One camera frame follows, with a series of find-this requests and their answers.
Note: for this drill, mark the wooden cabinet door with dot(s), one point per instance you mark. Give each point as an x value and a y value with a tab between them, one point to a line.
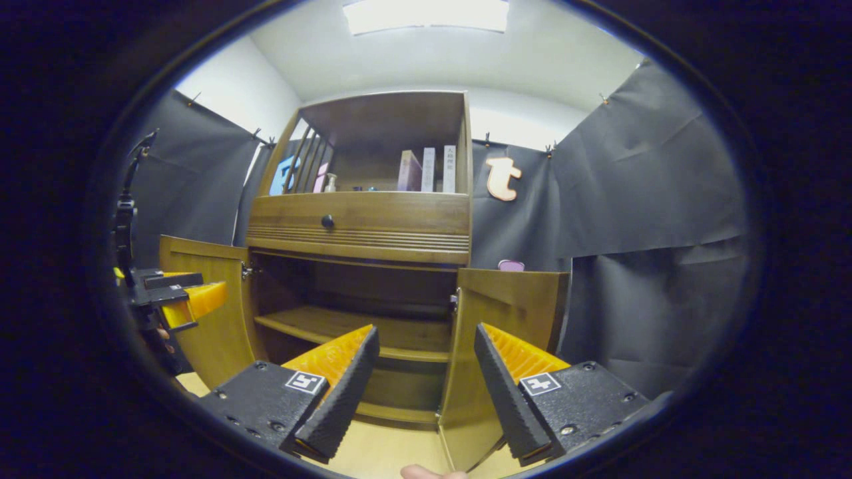
512	299
213	346

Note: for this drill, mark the wooden double-door shoe cabinet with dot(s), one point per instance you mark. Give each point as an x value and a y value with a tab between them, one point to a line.
373	120

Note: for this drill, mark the black metal stand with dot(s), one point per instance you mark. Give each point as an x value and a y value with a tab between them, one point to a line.
124	226

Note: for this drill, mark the pale purple book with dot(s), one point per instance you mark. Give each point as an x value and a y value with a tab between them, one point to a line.
409	174

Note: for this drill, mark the white pump bottle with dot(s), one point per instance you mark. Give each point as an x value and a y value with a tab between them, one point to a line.
330	184

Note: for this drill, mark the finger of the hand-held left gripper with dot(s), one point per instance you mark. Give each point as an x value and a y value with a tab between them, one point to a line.
173	279
203	299

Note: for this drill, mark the black round drawer knob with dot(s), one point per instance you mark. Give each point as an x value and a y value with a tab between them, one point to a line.
327	221

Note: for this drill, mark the black backdrop cloth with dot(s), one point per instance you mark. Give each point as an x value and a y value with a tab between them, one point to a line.
632	199

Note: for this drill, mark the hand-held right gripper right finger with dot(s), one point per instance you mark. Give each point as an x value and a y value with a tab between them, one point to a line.
509	399

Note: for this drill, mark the wooden inner cabinet shelf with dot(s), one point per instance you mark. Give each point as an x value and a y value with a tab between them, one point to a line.
346	326

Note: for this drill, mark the metal right door hinge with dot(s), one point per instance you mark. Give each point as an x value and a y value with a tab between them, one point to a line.
454	301

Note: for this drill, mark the white book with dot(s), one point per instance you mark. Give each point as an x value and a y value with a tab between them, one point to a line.
449	171

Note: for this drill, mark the metal door hinge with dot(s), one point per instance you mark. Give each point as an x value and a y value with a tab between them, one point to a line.
247	271
454	301

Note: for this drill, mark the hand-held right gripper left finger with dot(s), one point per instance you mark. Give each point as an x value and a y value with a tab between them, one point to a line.
343	399

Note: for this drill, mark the metal left door hinge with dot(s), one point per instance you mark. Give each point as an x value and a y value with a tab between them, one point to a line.
247	271

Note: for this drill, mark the grey book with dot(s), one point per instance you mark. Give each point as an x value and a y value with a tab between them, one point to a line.
428	173

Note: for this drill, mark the large ceiling light panel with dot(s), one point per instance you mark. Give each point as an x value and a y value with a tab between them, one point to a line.
426	14

